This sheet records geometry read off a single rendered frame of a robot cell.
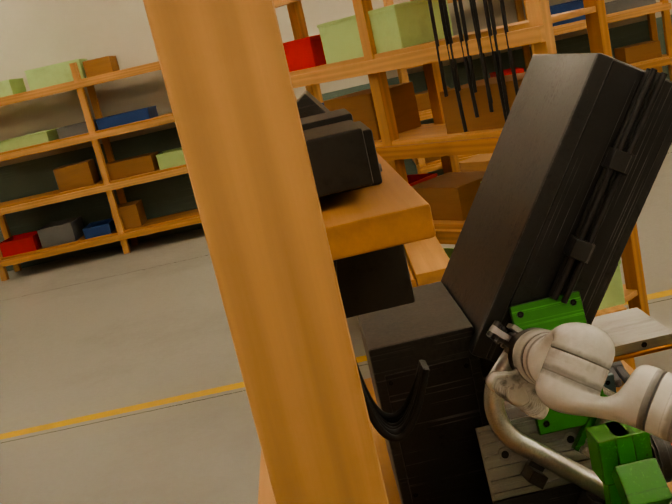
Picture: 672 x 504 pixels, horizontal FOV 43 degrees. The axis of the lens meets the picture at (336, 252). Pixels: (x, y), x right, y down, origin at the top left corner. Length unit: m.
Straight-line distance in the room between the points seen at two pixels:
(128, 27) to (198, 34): 9.85
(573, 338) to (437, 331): 0.49
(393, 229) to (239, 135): 0.36
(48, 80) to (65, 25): 0.82
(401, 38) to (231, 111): 3.86
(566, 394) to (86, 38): 9.84
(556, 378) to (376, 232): 0.26
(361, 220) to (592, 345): 0.29
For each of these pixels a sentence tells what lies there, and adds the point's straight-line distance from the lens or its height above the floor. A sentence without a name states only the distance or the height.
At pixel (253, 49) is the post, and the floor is 1.74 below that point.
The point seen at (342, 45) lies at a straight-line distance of 4.79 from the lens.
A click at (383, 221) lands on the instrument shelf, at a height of 1.53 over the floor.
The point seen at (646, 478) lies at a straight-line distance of 1.17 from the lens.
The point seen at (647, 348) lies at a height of 1.11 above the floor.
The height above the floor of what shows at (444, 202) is 0.83.
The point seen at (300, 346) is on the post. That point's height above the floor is 1.51.
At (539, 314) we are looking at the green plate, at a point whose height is 1.25.
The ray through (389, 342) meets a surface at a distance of 1.44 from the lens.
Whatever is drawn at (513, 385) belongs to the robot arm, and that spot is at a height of 1.25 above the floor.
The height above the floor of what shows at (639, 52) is 0.95.
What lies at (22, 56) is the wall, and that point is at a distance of 10.82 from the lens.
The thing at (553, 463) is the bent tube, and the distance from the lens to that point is 1.35.
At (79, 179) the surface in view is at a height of 0.94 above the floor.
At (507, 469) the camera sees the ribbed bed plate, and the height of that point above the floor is 1.02.
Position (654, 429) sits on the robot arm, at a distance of 0.99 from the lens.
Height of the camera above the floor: 1.73
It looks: 13 degrees down
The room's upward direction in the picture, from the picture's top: 13 degrees counter-clockwise
